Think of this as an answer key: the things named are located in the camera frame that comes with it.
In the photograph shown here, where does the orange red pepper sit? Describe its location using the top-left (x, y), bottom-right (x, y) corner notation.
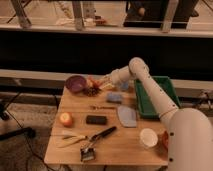
top-left (88, 77), bottom-right (101, 88)

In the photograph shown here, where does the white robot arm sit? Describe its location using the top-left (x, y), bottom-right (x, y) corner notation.
top-left (102, 57), bottom-right (213, 171)

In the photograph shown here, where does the metal cup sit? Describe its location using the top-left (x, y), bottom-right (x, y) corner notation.
top-left (120, 82), bottom-right (129, 91)

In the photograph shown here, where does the white cup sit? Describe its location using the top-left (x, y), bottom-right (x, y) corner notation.
top-left (139, 128), bottom-right (158, 149)

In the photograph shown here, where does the blue sponge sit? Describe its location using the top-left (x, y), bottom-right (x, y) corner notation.
top-left (106, 93), bottom-right (123, 103)

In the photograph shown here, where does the dark brown pinecone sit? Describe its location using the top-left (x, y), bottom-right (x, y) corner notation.
top-left (83, 87), bottom-right (100, 97)

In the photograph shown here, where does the grey blue cloth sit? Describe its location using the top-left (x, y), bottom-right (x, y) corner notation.
top-left (117, 105), bottom-right (137, 128)

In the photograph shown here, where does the purple bowl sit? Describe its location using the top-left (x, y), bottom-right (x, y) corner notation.
top-left (65, 75), bottom-right (87, 93)

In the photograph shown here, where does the black rectangular block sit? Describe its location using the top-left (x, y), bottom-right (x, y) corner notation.
top-left (86, 115), bottom-right (107, 125)

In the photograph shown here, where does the wooden board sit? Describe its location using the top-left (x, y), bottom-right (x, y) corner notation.
top-left (44, 88), bottom-right (167, 166)

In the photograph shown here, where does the green plastic bin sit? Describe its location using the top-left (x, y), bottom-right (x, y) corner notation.
top-left (134, 76), bottom-right (180, 120)

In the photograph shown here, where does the red yellow apple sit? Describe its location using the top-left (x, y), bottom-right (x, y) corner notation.
top-left (59, 112), bottom-right (73, 127)

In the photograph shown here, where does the red brown bowl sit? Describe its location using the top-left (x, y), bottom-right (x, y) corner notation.
top-left (162, 131), bottom-right (168, 151)

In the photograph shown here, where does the black handled brush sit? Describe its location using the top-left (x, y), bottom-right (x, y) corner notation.
top-left (80, 126), bottom-right (117, 162)

